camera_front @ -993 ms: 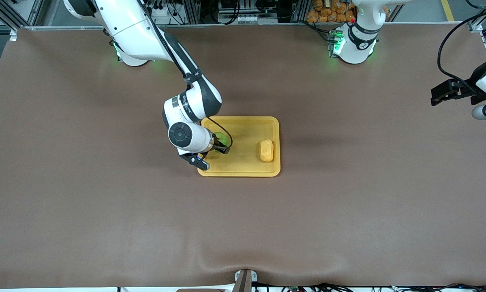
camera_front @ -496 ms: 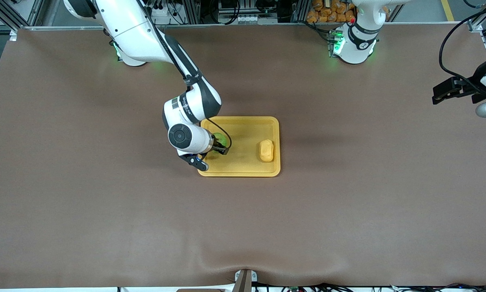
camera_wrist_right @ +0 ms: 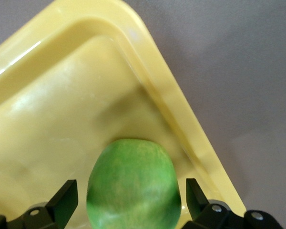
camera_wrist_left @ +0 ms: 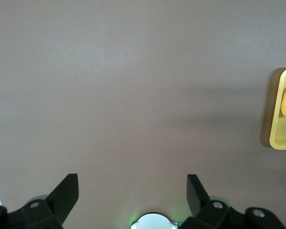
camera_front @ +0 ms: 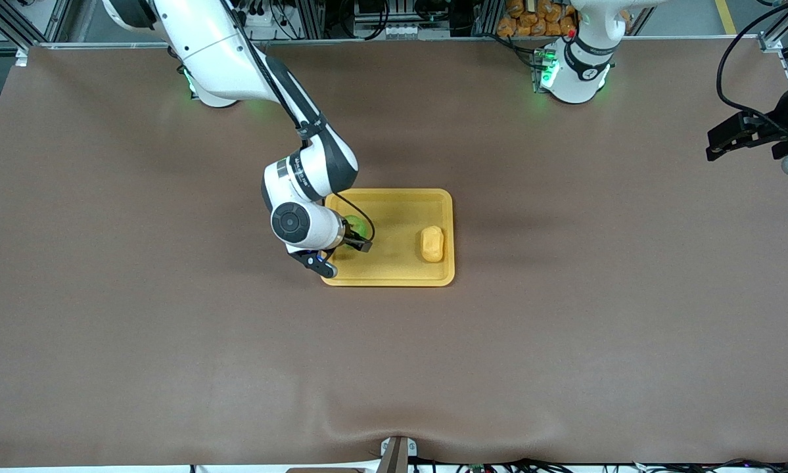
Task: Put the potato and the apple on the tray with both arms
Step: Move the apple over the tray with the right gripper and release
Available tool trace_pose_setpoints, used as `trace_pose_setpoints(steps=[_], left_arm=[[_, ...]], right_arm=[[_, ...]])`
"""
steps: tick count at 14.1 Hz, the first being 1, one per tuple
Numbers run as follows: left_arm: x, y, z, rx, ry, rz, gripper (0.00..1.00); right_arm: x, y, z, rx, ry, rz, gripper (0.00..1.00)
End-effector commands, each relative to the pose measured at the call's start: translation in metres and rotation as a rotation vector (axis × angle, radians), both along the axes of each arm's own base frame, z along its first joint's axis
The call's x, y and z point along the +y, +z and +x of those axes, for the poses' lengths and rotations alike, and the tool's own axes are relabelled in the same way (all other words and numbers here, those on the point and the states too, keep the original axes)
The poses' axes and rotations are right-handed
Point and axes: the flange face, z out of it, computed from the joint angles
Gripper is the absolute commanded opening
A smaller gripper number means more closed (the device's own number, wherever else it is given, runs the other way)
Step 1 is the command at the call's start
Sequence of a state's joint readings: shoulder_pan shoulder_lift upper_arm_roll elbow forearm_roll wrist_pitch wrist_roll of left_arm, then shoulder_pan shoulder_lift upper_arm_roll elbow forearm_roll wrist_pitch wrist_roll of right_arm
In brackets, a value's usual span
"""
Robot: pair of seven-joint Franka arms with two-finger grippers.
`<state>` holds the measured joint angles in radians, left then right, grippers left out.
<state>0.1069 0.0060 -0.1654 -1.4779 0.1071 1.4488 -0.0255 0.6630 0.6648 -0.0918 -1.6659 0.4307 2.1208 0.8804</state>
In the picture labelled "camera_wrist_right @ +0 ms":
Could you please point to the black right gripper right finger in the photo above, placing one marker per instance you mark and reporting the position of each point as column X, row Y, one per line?
column 203, row 213

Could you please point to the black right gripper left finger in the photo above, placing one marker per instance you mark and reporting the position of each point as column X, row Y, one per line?
column 58, row 210

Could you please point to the green apple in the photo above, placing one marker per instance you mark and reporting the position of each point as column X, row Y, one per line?
column 133, row 186

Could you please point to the yellow plastic tray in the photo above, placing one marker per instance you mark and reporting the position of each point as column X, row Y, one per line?
column 50, row 107

